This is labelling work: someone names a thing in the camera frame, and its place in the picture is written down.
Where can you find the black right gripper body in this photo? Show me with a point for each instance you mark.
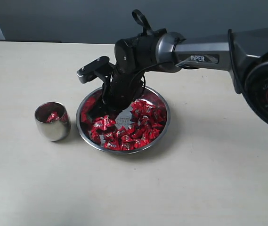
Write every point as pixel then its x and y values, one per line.
pixel 120 89

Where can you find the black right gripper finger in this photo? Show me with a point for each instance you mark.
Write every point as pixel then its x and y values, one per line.
pixel 98 110
pixel 113 112

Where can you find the red candy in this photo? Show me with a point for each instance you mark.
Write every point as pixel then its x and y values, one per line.
pixel 112 145
pixel 137 106
pixel 52 117
pixel 139 143
pixel 103 123

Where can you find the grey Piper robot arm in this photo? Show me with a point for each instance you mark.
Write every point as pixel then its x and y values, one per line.
pixel 243 54

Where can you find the round steel plate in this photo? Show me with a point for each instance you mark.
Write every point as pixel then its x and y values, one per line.
pixel 151 124

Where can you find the steel cup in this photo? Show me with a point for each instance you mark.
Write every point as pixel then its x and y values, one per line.
pixel 57 130

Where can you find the red wrapped candy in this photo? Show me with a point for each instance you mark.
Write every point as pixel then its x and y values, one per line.
pixel 139 143
pixel 103 123
pixel 137 106
pixel 112 145

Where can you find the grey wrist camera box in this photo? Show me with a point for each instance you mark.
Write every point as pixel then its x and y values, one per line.
pixel 100 68

